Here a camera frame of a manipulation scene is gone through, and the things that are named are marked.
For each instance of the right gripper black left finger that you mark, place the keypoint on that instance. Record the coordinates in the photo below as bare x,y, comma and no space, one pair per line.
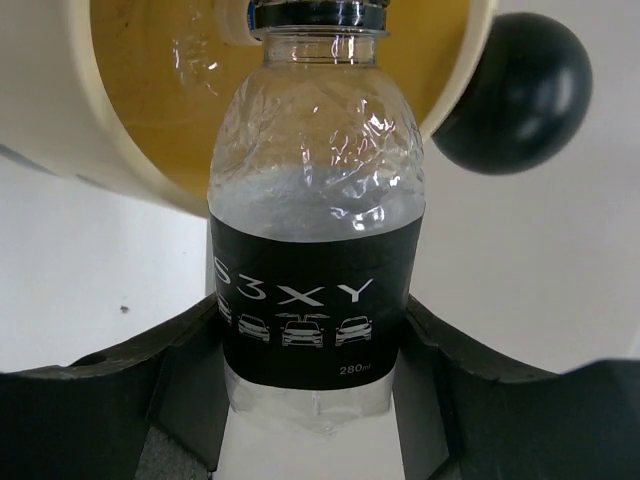
92,419

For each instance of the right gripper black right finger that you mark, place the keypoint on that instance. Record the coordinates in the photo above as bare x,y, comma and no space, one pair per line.
466,411

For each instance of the black label bottle black cap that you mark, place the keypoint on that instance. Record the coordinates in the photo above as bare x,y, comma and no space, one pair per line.
316,200

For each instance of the cream panda bin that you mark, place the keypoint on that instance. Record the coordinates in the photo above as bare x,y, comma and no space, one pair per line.
133,96

